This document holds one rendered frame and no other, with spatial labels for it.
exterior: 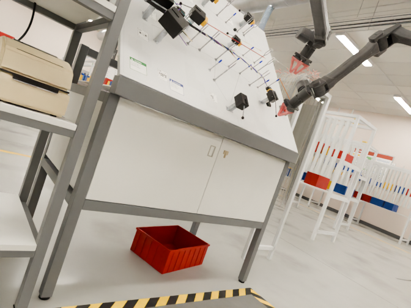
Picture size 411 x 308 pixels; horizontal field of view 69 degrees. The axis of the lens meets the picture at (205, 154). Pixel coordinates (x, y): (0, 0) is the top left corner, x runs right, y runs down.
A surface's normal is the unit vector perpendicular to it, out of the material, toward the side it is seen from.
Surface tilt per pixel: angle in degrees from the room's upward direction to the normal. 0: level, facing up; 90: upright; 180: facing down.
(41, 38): 90
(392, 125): 90
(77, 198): 90
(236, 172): 90
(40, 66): 72
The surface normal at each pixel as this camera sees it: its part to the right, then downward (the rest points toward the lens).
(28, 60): 0.72, -0.04
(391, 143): -0.74, -0.24
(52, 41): 0.58, 0.24
